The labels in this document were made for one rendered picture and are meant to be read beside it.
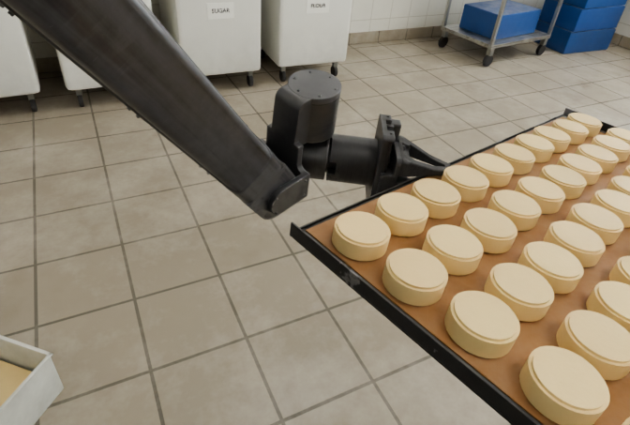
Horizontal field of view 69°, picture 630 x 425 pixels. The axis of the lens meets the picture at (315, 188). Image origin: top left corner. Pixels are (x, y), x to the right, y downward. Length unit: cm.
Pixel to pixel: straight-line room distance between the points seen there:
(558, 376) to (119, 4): 35
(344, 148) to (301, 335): 113
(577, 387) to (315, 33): 301
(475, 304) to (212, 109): 25
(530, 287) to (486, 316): 6
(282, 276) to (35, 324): 83
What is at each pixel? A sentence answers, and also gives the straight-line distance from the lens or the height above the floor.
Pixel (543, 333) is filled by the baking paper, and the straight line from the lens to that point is 41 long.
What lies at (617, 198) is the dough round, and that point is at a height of 100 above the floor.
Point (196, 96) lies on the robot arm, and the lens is 36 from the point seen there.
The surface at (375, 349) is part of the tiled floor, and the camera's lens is 160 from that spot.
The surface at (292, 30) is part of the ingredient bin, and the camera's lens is 316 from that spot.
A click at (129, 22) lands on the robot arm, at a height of 119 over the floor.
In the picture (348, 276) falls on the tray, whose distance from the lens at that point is 38.
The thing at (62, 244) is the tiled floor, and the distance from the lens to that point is 205.
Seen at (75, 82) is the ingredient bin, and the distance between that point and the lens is 295.
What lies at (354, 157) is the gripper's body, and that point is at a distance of 53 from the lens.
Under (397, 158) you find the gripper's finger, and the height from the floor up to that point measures 102.
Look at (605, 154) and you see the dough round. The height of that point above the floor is 99.
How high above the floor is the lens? 128
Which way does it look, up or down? 35 degrees down
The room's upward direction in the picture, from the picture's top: 5 degrees clockwise
